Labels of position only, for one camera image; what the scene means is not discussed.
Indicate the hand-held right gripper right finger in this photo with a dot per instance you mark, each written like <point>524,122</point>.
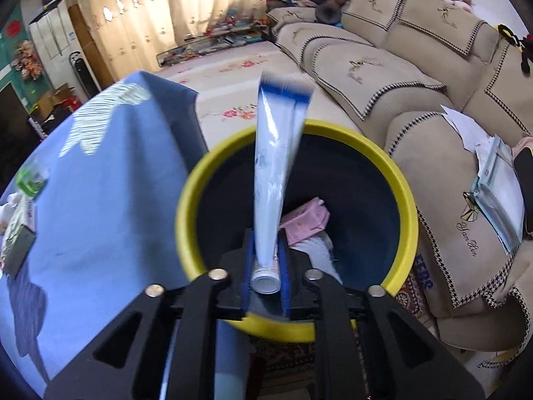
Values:
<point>285,275</point>

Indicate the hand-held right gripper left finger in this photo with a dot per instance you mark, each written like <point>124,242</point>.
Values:
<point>246,275</point>

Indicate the pink strawberry milk carton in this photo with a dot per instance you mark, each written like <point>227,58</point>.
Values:
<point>304,221</point>

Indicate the white blue-ended tube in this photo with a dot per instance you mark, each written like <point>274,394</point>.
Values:
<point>270,175</point>

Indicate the yellow-rimmed dark trash bin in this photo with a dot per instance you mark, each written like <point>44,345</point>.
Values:
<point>358,200</point>

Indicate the green printed box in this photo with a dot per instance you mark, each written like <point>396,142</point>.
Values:
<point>18,237</point>

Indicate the clear green packet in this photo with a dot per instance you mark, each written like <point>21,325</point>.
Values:
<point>32,181</point>

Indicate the patterned red rug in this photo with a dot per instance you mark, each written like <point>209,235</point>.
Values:
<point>412,296</point>

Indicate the blue star-print tablecloth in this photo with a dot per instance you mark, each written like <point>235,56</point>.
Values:
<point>104,216</point>

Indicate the floral floor mat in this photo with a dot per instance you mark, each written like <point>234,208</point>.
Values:
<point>233,79</point>

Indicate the beige embroidered sofa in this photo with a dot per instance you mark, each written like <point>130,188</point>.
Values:
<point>374,75</point>

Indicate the glass coffee table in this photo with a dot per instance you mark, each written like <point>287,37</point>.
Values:
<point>208,46</point>

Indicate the white loose papers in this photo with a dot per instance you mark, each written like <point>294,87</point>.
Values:
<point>466,129</point>

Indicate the black tower fan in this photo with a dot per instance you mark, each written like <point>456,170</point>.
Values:
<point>89,87</point>

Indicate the open cardboard box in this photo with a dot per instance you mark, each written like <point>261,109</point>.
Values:
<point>58,100</point>

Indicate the dark bag with pink trim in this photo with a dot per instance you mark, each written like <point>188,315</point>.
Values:
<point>525,183</point>

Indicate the dark round cushion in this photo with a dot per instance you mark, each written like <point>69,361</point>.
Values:
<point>329,14</point>

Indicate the hanging artificial flower decoration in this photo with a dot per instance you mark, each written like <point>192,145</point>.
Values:
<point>28,60</point>

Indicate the white standing air conditioner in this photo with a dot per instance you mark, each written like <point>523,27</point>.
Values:
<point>50,37</point>

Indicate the black yellow plush toy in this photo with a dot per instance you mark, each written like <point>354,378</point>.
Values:
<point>516,46</point>

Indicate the red round wall ornament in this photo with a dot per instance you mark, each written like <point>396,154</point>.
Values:
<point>13,29</point>

